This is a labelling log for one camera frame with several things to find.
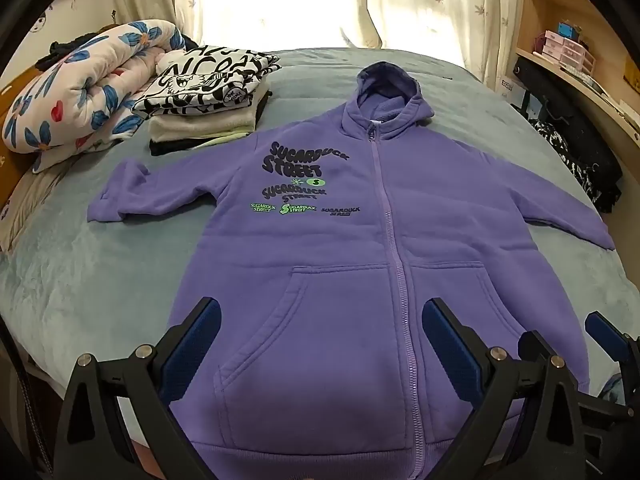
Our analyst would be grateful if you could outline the wooden bookshelf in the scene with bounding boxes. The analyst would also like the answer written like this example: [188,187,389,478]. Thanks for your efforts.
[514,0,640,162]

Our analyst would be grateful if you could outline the black white patterned folded garment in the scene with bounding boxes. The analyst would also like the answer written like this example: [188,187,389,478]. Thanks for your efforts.
[131,46,280,119]

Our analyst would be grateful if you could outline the orange wooden headboard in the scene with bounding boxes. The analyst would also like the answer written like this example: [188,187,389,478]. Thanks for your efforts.
[0,66,47,212]

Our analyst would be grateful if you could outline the grey-blue bed blanket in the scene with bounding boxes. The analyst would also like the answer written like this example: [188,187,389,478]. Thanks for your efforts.
[1,49,639,393]

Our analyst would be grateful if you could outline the light green folded garment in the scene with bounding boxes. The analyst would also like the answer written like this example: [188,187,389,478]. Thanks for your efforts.
[194,132,248,146]

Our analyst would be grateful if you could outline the pink storage boxes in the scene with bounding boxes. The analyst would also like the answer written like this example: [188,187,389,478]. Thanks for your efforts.
[534,30,596,75]

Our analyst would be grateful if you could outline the floral white blue quilt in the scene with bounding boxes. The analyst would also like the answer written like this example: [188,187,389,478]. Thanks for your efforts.
[2,20,184,174]

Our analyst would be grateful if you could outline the purple zip hoodie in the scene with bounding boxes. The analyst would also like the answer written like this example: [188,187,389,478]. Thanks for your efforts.
[88,62,613,479]

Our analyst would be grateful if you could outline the blue small box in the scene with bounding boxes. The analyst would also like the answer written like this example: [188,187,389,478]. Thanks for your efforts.
[556,21,582,42]

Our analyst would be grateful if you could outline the black white clothes pile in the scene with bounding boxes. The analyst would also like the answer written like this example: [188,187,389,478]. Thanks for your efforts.
[529,118,623,214]

